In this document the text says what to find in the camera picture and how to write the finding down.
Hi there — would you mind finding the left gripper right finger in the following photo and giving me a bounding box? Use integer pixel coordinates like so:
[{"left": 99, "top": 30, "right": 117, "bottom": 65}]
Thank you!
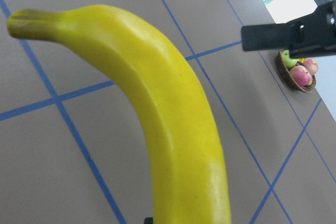
[{"left": 241, "top": 1, "right": 335, "bottom": 58}]

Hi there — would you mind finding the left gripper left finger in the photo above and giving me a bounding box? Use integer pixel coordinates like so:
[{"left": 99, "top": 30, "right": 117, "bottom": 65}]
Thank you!
[{"left": 144, "top": 217, "right": 153, "bottom": 224}]

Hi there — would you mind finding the yellow banana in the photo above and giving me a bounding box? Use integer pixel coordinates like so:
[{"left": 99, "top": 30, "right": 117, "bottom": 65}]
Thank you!
[{"left": 7, "top": 5, "right": 232, "bottom": 223}]

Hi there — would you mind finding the wicker fruit basket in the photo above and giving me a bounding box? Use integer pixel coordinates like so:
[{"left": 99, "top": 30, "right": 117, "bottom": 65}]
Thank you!
[{"left": 276, "top": 51, "right": 316, "bottom": 93}]

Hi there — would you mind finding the red apple bottom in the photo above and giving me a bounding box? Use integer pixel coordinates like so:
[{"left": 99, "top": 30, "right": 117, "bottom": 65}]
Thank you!
[{"left": 303, "top": 58, "right": 319, "bottom": 76}]

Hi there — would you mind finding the red apple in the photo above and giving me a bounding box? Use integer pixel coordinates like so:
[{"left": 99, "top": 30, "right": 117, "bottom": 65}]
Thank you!
[
  {"left": 303, "top": 58, "right": 319, "bottom": 76},
  {"left": 289, "top": 66, "right": 312, "bottom": 87}
]

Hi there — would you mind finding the green pear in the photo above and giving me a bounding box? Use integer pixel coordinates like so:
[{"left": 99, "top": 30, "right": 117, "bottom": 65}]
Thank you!
[{"left": 280, "top": 50, "right": 298, "bottom": 69}]

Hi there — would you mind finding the red apple top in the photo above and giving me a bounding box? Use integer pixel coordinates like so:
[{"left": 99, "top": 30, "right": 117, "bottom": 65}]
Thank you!
[{"left": 289, "top": 66, "right": 312, "bottom": 87}]

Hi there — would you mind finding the brown paper table cover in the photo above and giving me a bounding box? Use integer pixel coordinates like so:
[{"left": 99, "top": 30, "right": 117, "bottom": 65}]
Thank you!
[{"left": 1, "top": 0, "right": 335, "bottom": 223}]

